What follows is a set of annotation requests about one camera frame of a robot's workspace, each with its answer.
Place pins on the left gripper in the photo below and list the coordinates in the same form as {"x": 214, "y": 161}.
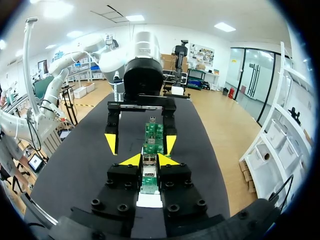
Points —
{"x": 143, "y": 77}

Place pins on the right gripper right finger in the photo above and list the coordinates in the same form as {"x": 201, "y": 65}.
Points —
{"x": 176, "y": 178}

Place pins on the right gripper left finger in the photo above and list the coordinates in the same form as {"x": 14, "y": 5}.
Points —
{"x": 122, "y": 178}

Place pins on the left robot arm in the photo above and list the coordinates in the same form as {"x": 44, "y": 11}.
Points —
{"x": 112, "y": 62}

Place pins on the small green circuit board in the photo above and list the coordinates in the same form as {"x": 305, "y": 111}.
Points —
{"x": 149, "y": 183}
{"x": 154, "y": 130}
{"x": 151, "y": 149}

